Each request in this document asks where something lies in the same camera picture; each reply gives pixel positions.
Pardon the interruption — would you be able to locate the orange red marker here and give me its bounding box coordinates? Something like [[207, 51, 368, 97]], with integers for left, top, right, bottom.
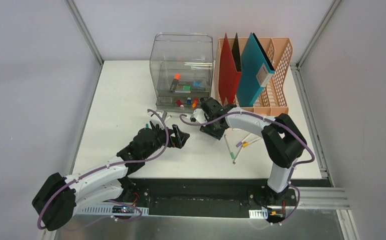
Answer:
[[192, 98, 198, 109]]

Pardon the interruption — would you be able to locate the white marker yellow cap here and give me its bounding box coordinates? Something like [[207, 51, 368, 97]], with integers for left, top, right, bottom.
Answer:
[[242, 137, 262, 148]]

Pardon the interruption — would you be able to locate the red folder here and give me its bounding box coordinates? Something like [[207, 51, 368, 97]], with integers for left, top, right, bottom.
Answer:
[[218, 33, 242, 106]]

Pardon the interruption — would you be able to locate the red white short marker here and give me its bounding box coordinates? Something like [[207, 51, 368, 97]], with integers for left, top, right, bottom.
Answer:
[[176, 100, 184, 108]]

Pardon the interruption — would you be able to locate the black highlighter green cap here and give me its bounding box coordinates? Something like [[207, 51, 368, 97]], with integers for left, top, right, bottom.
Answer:
[[175, 85, 191, 93]]

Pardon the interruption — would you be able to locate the black highlighter blue cap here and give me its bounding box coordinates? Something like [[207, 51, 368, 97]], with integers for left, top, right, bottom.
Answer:
[[178, 81, 201, 87]]

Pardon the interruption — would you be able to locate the black highlighter orange cap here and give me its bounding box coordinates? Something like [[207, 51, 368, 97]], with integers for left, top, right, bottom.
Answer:
[[169, 73, 180, 91]]

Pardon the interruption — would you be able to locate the clear grey drawer organizer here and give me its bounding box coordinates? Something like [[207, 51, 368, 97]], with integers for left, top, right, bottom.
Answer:
[[149, 32, 214, 113]]

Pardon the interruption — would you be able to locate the teal blue folder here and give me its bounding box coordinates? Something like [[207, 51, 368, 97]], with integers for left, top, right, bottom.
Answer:
[[236, 32, 275, 107]]

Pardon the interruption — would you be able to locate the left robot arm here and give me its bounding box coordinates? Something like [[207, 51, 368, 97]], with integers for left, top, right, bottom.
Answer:
[[32, 123, 190, 231]]

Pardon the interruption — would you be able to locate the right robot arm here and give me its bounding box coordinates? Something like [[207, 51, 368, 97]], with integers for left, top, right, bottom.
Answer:
[[190, 98, 307, 205]]

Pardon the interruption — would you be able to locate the white marker green tip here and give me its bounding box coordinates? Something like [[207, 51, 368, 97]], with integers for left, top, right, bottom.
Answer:
[[223, 135, 235, 160]]

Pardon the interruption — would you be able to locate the peach plastic file rack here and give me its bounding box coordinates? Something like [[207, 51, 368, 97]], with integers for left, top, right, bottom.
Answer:
[[211, 37, 293, 116]]

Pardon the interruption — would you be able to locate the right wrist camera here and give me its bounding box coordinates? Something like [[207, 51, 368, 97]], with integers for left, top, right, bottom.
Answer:
[[190, 108, 207, 124]]

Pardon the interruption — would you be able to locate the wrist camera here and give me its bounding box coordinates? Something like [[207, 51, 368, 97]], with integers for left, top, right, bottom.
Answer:
[[148, 110, 168, 125], [190, 108, 207, 124]]

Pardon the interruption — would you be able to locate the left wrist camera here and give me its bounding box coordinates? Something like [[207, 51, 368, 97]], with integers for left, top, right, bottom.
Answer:
[[148, 110, 168, 125]]

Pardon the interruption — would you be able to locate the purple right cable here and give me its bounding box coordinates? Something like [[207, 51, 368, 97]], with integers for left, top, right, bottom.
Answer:
[[179, 110, 315, 231]]

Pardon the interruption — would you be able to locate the purple cable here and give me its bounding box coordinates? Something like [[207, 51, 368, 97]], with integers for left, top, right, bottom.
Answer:
[[37, 108, 170, 232], [179, 110, 315, 231]]

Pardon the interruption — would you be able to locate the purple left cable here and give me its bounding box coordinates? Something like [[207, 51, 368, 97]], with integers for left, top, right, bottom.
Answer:
[[37, 108, 170, 232]]

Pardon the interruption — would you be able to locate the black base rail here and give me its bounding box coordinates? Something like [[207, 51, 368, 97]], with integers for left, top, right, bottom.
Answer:
[[101, 178, 308, 220]]

